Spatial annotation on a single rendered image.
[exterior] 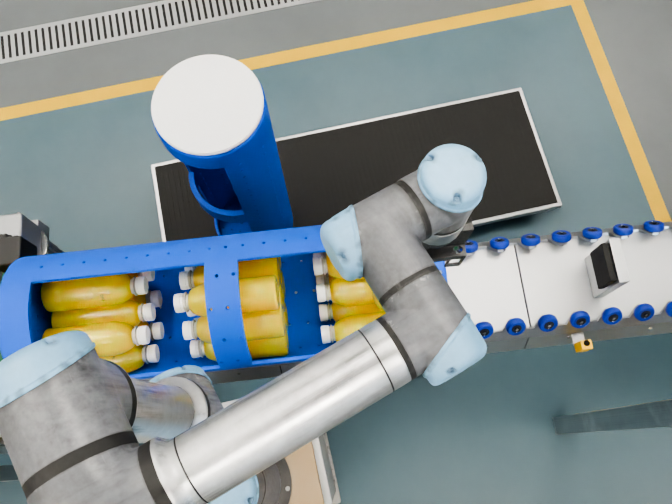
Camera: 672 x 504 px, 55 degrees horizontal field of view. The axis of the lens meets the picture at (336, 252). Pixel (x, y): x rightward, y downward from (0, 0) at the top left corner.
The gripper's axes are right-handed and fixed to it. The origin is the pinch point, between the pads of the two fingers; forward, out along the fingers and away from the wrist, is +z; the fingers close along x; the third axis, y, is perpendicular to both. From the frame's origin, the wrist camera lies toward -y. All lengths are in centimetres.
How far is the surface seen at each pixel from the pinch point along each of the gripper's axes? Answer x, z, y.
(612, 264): 6, 36, 51
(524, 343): -7, 57, 35
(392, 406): -13, 145, 11
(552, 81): 114, 141, 95
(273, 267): 10.3, 29.9, -22.3
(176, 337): 2, 50, -47
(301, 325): 1, 49, -18
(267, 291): 4.2, 25.8, -23.6
